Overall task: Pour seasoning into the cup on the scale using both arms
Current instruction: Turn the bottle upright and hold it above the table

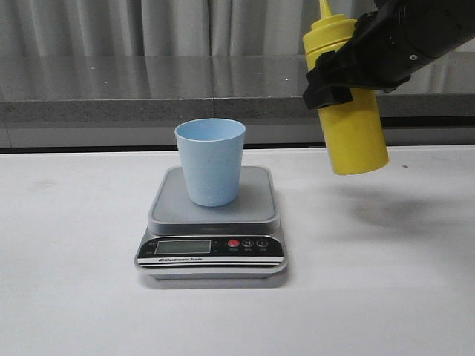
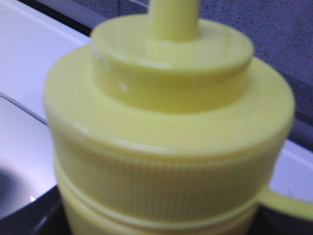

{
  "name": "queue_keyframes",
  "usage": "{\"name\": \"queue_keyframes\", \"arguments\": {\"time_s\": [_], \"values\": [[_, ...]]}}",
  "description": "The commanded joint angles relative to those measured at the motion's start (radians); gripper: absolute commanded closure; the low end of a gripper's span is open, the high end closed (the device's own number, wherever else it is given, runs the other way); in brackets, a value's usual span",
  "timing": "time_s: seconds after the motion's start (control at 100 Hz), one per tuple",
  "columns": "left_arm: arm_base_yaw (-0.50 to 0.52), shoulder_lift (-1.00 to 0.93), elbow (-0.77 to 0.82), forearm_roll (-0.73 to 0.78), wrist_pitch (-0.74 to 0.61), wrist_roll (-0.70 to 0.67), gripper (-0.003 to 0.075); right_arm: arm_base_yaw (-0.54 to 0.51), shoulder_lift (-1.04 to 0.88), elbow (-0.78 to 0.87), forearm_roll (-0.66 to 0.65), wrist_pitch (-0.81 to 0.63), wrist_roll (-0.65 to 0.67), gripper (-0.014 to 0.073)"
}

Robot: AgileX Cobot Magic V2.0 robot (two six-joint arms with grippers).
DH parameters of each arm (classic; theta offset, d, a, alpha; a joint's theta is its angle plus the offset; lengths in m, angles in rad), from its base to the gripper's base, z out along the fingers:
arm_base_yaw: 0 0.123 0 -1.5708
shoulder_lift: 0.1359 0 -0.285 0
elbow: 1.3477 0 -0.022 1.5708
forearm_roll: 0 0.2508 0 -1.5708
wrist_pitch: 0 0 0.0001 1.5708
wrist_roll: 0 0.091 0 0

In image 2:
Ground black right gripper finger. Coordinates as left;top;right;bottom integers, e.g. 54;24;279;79
0;187;71;235

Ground yellow squeeze bottle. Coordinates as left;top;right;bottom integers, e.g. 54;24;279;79
44;0;313;235

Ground silver digital kitchen scale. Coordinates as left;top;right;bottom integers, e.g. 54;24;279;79
0;94;56;219

